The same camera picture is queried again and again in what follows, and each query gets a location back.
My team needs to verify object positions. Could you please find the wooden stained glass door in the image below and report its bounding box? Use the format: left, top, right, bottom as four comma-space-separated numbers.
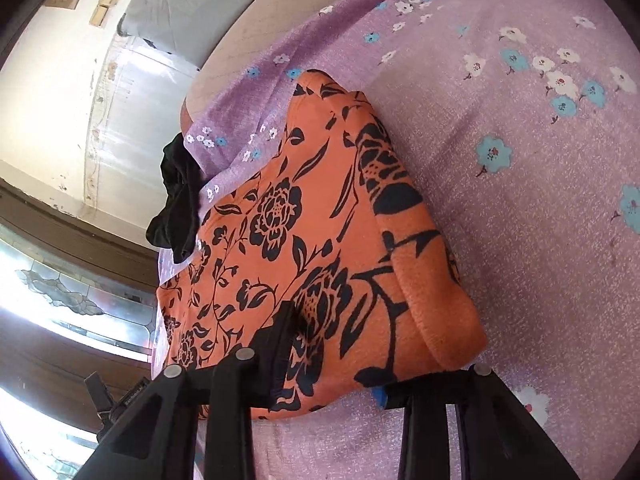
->
0, 177, 168, 480

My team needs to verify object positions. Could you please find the grey pillow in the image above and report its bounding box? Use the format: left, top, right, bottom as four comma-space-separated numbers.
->
117, 0, 293, 70

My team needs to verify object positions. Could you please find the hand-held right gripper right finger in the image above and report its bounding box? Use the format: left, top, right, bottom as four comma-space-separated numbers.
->
372, 364, 581, 480

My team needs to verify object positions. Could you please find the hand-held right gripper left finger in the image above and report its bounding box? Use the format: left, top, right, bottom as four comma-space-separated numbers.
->
70, 301, 301, 480

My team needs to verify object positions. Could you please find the pinkish beige mattress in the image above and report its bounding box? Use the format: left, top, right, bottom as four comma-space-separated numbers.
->
180, 0, 436, 131

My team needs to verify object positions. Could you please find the purple floral bed sheet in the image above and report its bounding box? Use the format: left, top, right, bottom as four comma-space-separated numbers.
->
157, 0, 640, 480

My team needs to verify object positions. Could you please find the black garment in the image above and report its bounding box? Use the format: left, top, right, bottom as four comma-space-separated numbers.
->
146, 132, 203, 264

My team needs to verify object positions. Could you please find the orange black floral shirt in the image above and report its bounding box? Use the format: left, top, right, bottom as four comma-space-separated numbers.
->
156, 69, 488, 421

